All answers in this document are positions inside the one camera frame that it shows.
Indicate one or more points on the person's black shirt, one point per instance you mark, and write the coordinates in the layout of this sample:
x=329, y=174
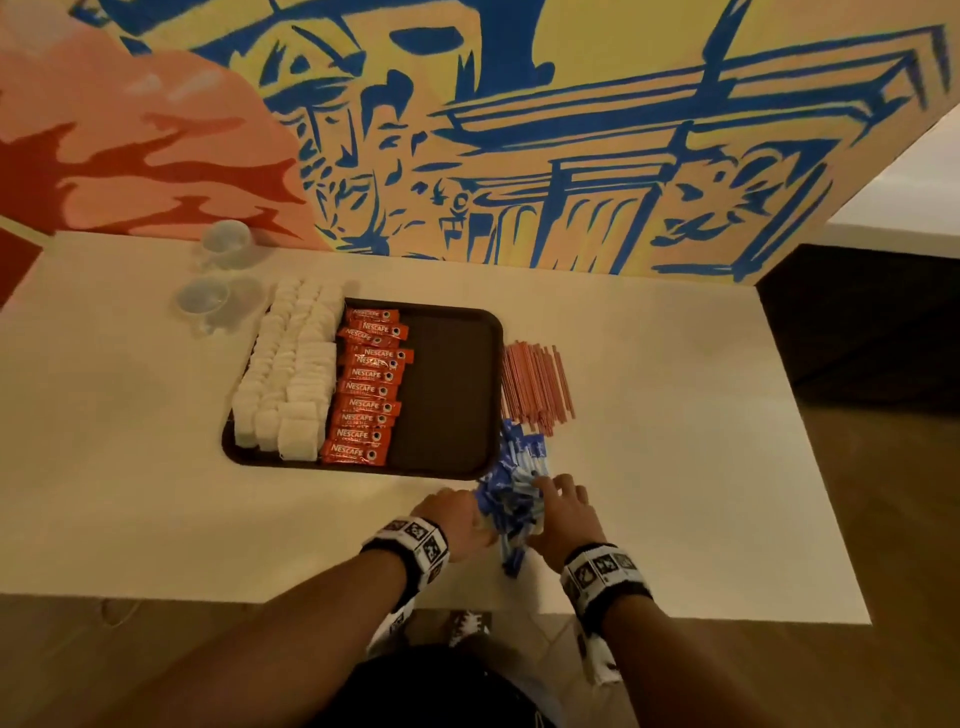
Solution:
x=428, y=690

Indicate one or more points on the person's right hand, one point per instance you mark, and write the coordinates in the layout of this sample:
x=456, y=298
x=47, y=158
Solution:
x=567, y=518

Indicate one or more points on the person's left hand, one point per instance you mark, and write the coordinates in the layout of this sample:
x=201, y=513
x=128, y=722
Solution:
x=453, y=522

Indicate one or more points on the small white cup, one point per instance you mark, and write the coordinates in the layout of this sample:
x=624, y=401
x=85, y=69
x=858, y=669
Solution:
x=227, y=240
x=203, y=294

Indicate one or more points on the black marker wristband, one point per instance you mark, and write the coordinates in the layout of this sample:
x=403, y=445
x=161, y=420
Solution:
x=603, y=582
x=408, y=552

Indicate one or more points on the white counter ledge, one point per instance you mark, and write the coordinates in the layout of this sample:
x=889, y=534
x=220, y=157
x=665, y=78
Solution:
x=900, y=203

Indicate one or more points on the person's right forearm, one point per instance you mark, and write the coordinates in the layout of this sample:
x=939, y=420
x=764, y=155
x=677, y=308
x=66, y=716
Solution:
x=675, y=675

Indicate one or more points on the dark brown tray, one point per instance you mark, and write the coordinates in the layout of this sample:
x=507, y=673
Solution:
x=450, y=390

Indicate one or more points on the white sneaker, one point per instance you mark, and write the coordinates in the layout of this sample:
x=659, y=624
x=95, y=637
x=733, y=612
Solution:
x=470, y=626

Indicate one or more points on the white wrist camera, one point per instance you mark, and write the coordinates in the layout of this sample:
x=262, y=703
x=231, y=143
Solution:
x=393, y=623
x=600, y=657

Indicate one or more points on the person's left forearm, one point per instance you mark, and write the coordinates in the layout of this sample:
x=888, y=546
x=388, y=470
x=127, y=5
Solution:
x=255, y=660

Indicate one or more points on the row of red Nescafe sachets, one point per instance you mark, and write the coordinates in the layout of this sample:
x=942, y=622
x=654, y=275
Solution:
x=368, y=390

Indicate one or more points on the row of tea bags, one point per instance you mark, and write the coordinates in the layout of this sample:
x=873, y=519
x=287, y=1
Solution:
x=288, y=368

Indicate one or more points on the pile of blue sachets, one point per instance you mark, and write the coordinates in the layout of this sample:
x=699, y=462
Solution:
x=513, y=488

